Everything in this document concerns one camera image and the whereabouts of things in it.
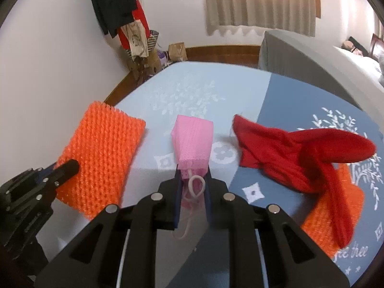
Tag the wooden headboard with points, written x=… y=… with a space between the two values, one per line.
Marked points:
x=377 y=43

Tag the beige pleated curtain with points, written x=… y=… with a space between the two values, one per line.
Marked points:
x=258 y=0

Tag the striped bag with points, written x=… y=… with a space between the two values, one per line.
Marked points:
x=153 y=39

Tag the brown paper bag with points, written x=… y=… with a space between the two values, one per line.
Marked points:
x=177 y=51

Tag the orange foam net sleeve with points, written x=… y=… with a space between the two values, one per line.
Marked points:
x=324 y=225
x=99 y=156

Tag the black coat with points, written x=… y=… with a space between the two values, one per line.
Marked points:
x=112 y=0

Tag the cardboard box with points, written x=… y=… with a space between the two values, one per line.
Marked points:
x=151 y=64

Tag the bed with grey sheet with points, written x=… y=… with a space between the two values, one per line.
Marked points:
x=300 y=57

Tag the pink face mask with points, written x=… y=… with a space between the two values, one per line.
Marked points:
x=193 y=144

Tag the red cloth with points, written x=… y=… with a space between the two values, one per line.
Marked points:
x=276 y=150

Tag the dark cloth bundle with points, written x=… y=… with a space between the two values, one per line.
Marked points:
x=355 y=46

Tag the red bag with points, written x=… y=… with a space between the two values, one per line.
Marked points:
x=142 y=18

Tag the white duvet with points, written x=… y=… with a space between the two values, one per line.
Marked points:
x=364 y=66

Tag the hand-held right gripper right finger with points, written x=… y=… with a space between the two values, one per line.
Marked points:
x=209 y=201

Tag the beige tote bag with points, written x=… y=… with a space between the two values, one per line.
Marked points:
x=138 y=39

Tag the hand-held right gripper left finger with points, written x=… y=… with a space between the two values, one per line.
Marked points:
x=179 y=195

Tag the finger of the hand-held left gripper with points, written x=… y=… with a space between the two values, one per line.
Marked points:
x=69 y=168
x=48 y=169

